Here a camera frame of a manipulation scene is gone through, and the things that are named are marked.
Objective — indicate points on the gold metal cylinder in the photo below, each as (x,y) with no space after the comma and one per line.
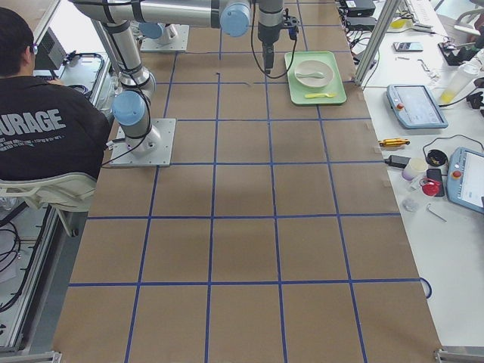
(393,142)

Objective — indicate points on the aluminium frame post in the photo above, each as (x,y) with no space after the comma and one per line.
(384,20)

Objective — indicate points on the blue teach pendant far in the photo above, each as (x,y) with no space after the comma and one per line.
(415,107)

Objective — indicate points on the plastic bottle yellow liquid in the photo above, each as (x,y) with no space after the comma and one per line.
(465,74)

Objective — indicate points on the red round tape dispenser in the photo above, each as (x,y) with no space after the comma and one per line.
(430,187)

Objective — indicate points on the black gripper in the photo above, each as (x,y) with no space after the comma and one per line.
(265,39)

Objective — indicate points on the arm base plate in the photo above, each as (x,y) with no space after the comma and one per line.
(180,44)
(155,149)

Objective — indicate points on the yellow plastic fork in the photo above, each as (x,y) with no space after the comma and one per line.
(320,95)

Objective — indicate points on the light green plastic spoon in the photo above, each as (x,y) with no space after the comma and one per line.
(317,75)

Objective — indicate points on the white paper cup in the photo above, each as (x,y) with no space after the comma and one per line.
(414,168)

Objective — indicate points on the blue teach pendant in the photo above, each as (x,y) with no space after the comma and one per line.
(465,179)
(415,107)

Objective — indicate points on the white round plate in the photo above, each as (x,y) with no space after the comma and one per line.
(309,66)

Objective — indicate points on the person in black jacket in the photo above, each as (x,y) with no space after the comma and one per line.
(47,129)

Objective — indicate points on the light green plastic tray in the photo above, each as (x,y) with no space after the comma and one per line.
(298,90)

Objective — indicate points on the blue teach pendant near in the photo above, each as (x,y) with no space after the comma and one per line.
(465,179)

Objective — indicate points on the white office chair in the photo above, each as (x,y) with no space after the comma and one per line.
(71,192)

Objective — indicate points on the black smartphone on table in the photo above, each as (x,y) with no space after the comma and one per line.
(407,47)

